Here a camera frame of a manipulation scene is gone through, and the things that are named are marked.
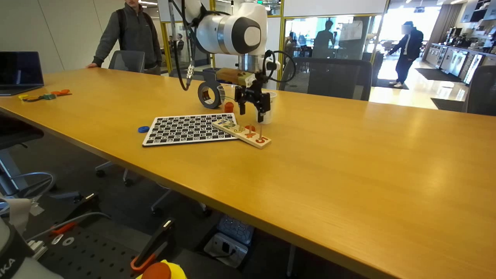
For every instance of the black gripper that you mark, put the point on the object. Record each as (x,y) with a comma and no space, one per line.
(253,94)

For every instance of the clear plastic cup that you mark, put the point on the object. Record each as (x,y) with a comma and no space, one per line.
(230,94)

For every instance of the wooden peg board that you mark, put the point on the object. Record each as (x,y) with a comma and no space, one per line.
(242,135)

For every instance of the grey tape roll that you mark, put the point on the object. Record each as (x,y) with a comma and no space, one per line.
(221,96)

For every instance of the black white checkerboard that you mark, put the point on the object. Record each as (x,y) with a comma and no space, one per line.
(186,130)

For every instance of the gold framed glass partition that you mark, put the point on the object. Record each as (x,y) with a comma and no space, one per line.
(283,31)

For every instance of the dark silhouette person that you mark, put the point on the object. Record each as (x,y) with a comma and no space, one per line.
(324,34)

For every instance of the blue round token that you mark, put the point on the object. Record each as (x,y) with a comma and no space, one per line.
(143,128)

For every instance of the dark floor mat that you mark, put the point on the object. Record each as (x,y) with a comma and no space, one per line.
(448,104)
(380,83)
(434,74)

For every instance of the grey floor power box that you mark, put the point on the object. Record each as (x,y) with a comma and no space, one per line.
(227,248)

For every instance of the man in grey sweater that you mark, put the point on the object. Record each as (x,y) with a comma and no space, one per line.
(132,31)

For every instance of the person in dark hoodie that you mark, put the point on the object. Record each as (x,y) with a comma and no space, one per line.
(411,43)

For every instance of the yellow red emergency stop button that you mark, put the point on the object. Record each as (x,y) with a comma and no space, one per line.
(155,271)

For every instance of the black clamp lever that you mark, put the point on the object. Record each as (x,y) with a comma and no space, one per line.
(86,206)

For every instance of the kitchen counter cabinets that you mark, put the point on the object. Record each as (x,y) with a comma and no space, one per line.
(458,59)

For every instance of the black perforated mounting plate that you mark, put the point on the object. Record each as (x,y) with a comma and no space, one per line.
(98,257)

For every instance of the black monitor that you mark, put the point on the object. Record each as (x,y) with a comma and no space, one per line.
(21,70)

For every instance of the black office chair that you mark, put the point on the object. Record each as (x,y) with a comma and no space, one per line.
(18,132)

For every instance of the white cylindrical object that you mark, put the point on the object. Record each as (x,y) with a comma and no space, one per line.
(16,211)

